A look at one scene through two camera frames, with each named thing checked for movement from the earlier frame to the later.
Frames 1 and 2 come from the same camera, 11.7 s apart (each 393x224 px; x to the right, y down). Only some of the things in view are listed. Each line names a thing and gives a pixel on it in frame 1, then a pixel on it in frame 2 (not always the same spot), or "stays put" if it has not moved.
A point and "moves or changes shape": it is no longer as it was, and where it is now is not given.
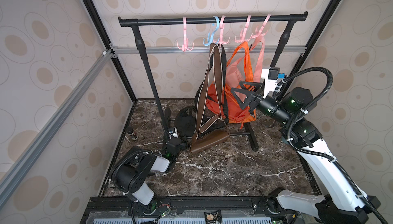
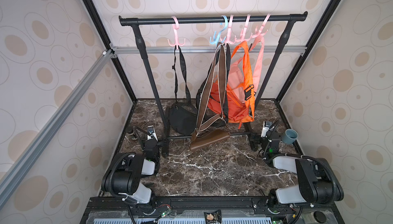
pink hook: [221, 26] -> [228, 41]
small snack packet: [214, 217] stays put
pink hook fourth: [243, 37] stays put
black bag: [185, 121] moves or changes shape
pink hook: [185, 46] -> [175, 27]
